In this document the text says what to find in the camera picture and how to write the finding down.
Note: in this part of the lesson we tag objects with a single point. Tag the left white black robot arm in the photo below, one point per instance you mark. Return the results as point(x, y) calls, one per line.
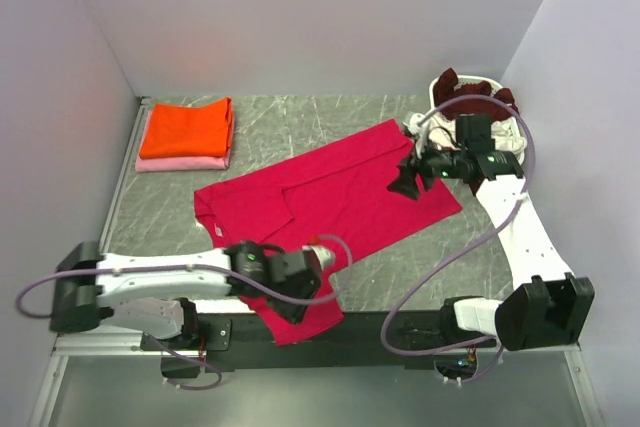
point(157, 295)

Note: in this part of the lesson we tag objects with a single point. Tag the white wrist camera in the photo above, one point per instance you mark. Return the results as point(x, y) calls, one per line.
point(325, 257)
point(416, 127)

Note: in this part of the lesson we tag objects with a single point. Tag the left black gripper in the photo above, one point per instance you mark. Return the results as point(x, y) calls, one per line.
point(292, 312)

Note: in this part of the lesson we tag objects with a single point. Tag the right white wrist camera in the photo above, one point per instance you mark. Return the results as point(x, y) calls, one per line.
point(416, 127)

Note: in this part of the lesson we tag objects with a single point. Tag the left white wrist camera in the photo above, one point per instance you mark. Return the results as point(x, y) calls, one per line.
point(325, 257)

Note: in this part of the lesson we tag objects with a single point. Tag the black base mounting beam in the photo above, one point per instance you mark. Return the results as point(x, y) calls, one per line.
point(232, 342)

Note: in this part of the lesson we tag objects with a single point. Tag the white crumpled garment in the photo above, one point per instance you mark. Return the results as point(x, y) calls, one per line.
point(506, 134)

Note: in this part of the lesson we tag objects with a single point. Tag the crimson pink t shirt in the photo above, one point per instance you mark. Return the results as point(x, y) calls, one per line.
point(338, 189)

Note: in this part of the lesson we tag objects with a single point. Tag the aluminium frame rail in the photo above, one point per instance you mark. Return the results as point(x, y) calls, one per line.
point(280, 233)

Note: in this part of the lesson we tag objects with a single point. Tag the folded light pink t shirt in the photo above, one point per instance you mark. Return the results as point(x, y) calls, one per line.
point(189, 163)

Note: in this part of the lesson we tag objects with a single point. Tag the white plastic laundry basket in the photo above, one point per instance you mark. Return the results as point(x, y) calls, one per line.
point(450, 85)

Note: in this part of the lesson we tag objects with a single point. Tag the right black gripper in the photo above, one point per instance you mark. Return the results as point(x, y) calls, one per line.
point(405, 181)

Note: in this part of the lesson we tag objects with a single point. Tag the folded orange t shirt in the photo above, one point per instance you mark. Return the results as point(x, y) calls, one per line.
point(179, 131)

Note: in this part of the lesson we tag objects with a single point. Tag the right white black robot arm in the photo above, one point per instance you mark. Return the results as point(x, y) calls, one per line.
point(549, 304)

